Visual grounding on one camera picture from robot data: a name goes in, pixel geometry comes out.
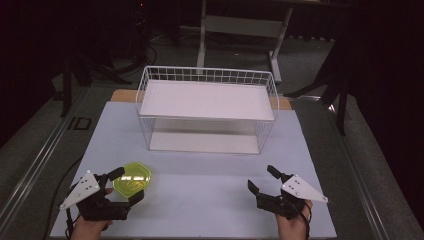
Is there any green translucent plate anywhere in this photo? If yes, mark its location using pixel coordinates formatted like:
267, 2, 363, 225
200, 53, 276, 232
112, 161, 152, 200

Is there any white metal stand frame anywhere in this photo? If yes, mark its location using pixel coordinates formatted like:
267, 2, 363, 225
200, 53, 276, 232
195, 0, 295, 85

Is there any person's right hand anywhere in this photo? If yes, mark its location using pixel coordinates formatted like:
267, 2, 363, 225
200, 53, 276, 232
275, 199, 314, 240

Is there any white wire shelf rack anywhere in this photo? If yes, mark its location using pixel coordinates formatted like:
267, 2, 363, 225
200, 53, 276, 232
134, 65, 281, 156

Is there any metal floor rail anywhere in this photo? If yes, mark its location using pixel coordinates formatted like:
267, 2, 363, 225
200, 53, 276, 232
327, 103, 392, 240
0, 87, 88, 228

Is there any black stand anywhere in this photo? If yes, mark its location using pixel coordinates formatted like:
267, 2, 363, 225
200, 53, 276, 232
284, 29, 354, 137

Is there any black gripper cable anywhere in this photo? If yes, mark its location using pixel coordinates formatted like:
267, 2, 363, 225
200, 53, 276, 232
289, 198, 312, 240
65, 207, 74, 240

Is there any white table cover sheet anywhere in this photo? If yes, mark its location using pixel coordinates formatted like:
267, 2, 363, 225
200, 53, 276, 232
49, 99, 338, 240

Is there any person's left hand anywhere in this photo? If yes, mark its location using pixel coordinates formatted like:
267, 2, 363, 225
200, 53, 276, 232
69, 217, 114, 240

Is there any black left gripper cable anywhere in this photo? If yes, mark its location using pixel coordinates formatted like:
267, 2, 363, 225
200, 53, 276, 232
65, 207, 74, 240

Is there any bundle of black floor cables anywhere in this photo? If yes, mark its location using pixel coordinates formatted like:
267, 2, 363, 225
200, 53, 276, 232
84, 33, 159, 86

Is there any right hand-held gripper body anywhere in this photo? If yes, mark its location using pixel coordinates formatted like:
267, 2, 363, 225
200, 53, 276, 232
255, 173, 330, 220

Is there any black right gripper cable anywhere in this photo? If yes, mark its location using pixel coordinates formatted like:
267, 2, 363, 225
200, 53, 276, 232
289, 198, 312, 240

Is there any black floor cable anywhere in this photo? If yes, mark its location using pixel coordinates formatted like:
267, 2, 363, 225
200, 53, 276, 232
42, 155, 85, 240

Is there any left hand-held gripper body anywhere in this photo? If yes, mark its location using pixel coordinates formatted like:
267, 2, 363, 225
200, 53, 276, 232
59, 170, 131, 222

